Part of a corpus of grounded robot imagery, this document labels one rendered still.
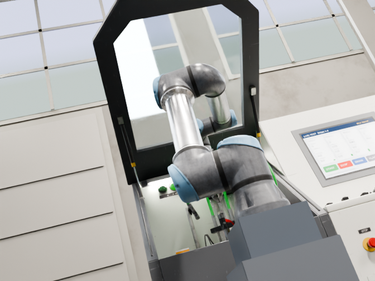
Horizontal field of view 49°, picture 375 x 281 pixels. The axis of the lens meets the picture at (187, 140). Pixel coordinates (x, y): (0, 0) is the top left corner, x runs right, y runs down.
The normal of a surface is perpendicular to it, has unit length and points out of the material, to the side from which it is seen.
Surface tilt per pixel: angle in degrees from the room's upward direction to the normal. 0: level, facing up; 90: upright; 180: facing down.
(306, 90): 90
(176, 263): 90
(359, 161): 76
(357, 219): 90
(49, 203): 90
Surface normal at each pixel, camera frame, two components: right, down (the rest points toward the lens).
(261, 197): -0.18, -0.64
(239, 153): -0.25, -0.37
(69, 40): 0.06, -0.44
